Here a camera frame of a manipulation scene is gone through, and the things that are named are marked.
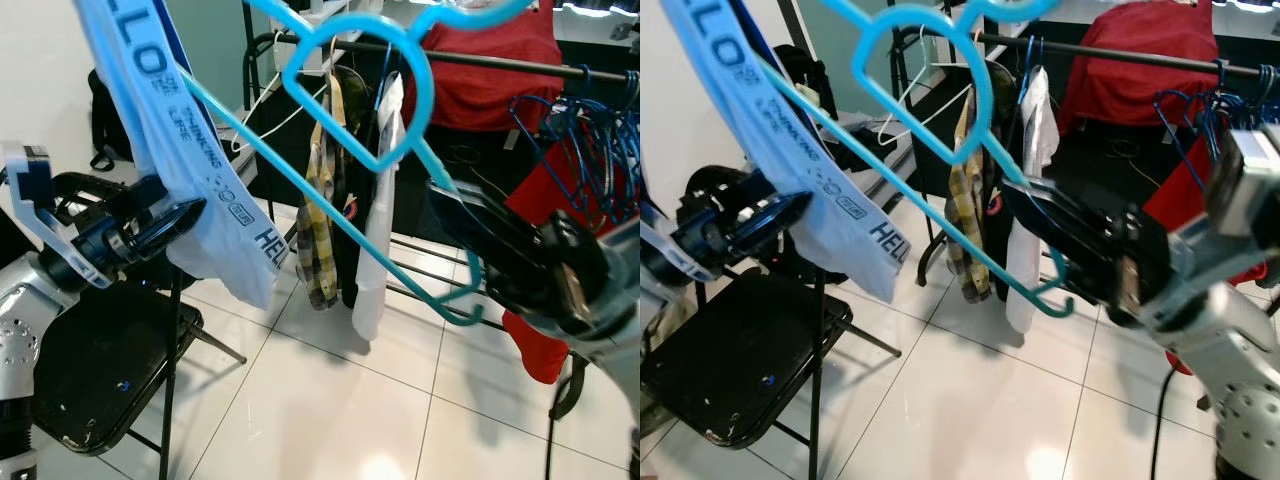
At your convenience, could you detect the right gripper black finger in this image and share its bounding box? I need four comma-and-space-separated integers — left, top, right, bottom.
1002, 182, 1111, 281
427, 182, 546, 263

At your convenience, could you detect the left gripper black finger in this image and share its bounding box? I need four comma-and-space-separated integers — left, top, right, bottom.
738, 192, 813, 249
128, 197, 208, 246

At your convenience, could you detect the teal plastic hanger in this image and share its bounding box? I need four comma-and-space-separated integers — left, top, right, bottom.
760, 0, 1076, 319
175, 0, 541, 328

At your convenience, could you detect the white collared shirt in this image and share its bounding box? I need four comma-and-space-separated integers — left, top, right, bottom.
352, 72, 406, 343
1005, 68, 1061, 334

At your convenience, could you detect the black printed T-shirt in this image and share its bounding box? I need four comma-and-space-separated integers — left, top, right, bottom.
335, 65, 386, 306
980, 60, 1031, 301

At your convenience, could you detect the yellow grey plaid shirt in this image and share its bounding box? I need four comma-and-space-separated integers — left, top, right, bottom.
303, 70, 351, 311
945, 85, 991, 304

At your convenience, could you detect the black backpack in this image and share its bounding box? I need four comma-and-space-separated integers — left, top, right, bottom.
85, 68, 131, 173
770, 45, 851, 171

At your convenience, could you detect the red cloth covered table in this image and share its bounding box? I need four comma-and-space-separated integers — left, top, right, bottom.
1060, 0, 1221, 129
418, 0, 566, 133

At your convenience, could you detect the black metal clothes rack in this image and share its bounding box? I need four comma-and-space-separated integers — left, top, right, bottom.
240, 0, 641, 331
885, 20, 1280, 291

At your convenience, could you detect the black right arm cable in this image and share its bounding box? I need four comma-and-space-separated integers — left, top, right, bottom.
545, 350, 591, 480
1150, 370, 1186, 480

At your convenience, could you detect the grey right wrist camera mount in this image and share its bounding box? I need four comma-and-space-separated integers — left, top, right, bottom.
1205, 125, 1280, 246

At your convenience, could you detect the white wire hanger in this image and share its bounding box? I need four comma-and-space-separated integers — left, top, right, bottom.
875, 30, 976, 146
225, 30, 341, 156

